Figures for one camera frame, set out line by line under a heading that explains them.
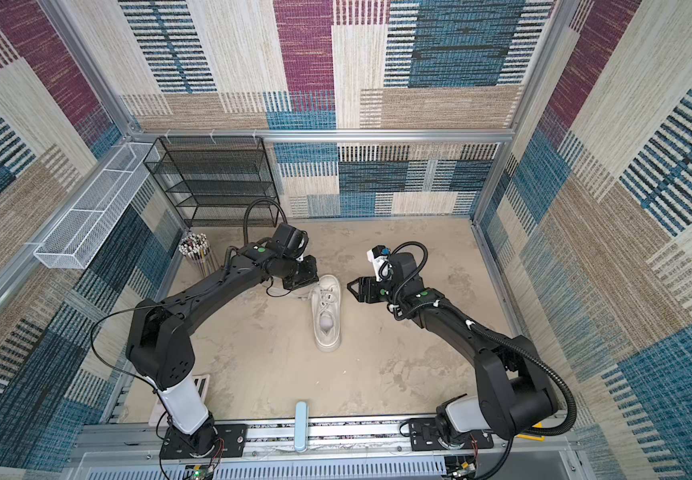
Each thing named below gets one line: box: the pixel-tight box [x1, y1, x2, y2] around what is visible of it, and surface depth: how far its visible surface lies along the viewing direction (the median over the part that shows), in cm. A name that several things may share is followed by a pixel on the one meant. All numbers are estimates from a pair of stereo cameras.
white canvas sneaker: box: [312, 274, 341, 353], surface depth 89 cm
